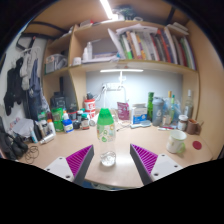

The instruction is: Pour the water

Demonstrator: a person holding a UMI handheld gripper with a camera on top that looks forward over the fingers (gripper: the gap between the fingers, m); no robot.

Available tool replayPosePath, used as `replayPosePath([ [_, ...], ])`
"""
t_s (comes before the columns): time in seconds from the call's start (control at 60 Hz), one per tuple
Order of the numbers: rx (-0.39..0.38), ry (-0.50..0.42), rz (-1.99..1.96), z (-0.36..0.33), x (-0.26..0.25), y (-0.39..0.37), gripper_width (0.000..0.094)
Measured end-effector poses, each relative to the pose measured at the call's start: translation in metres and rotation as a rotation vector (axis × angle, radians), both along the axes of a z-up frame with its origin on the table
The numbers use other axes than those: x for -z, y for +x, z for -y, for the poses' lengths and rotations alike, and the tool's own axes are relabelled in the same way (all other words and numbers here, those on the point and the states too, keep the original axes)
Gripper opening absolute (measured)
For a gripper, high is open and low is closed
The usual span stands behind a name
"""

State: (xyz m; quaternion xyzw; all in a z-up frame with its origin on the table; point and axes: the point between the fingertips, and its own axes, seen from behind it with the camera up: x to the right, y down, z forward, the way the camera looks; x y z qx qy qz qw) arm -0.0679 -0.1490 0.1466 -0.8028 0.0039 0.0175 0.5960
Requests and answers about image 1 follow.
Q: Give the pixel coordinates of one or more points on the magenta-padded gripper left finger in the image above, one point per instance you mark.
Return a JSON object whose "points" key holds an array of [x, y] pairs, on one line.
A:
{"points": [[78, 160]]}

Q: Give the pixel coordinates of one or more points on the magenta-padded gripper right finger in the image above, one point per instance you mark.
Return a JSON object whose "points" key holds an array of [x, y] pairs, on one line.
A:
{"points": [[146, 160]]}

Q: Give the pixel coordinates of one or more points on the clear bottle with green cap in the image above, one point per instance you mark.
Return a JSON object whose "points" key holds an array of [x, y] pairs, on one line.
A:
{"points": [[106, 133]]}

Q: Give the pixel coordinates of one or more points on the white cup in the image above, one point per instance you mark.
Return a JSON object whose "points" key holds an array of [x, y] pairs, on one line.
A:
{"points": [[175, 141]]}

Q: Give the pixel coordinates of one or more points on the light blue hairbrush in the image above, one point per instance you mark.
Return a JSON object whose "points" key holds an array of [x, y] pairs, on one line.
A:
{"points": [[141, 124]]}

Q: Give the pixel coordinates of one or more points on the white bottle with blue label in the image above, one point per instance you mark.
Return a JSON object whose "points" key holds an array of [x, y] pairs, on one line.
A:
{"points": [[67, 125]]}

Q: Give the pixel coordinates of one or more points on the dark bottle with red label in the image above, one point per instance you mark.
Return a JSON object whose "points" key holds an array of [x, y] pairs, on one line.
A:
{"points": [[85, 122]]}

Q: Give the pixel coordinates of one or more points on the white bottle with orange cap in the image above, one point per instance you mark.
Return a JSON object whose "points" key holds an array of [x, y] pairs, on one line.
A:
{"points": [[51, 127]]}

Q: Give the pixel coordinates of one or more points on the green container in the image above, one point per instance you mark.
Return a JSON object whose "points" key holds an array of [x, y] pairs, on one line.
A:
{"points": [[57, 119]]}

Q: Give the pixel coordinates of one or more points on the blue and white box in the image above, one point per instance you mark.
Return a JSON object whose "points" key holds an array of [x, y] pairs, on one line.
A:
{"points": [[139, 114]]}

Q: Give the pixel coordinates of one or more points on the black rubber band loops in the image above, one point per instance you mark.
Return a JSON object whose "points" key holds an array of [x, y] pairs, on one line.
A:
{"points": [[32, 154]]}

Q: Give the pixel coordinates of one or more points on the grey shaker bottle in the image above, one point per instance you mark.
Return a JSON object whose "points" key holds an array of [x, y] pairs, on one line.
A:
{"points": [[157, 113]]}

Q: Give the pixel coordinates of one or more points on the dark jar with white lid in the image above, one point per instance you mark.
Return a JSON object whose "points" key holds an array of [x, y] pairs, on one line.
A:
{"points": [[182, 123]]}

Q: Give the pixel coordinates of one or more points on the red round coaster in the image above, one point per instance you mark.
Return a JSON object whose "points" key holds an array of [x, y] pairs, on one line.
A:
{"points": [[197, 145]]}

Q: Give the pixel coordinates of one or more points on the pink pouch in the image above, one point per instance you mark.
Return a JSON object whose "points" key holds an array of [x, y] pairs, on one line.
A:
{"points": [[123, 111]]}

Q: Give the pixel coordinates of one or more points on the tall dark green bottle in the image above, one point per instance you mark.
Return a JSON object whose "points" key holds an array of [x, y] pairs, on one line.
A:
{"points": [[150, 105]]}

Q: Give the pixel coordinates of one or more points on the red and white canister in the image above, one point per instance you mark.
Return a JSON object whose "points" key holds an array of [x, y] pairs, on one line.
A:
{"points": [[89, 106]]}

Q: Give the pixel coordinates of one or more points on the brown mug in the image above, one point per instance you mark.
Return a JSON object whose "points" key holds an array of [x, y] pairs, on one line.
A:
{"points": [[192, 127]]}

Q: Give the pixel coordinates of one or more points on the black box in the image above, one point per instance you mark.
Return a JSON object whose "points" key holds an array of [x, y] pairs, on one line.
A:
{"points": [[58, 102]]}

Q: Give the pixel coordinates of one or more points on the slim green glass bottle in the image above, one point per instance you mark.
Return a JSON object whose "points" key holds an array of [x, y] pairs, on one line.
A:
{"points": [[173, 103]]}

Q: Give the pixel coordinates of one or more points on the white plastic bag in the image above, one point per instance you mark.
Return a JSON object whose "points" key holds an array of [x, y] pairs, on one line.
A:
{"points": [[22, 126]]}

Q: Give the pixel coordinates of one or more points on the black fabric bundle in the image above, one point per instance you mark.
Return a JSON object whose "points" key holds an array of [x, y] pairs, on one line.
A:
{"points": [[13, 145]]}

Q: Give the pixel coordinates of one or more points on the tall clear glass bottle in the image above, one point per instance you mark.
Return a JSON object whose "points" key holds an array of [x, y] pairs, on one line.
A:
{"points": [[188, 106]]}

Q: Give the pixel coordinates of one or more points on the white under-shelf light bar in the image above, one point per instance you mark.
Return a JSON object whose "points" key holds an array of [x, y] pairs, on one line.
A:
{"points": [[121, 70]]}

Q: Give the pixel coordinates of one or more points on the hanging clothes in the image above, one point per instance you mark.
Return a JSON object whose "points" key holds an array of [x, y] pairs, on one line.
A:
{"points": [[23, 83]]}

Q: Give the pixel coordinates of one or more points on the wooden shelf unit with books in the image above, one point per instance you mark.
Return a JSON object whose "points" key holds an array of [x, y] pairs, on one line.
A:
{"points": [[143, 46]]}

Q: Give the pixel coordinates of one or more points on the ceiling tube light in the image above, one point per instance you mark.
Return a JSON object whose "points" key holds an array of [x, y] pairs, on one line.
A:
{"points": [[106, 9]]}

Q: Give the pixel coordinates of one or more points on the white wall power strip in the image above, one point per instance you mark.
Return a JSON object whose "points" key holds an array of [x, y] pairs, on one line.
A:
{"points": [[113, 87]]}

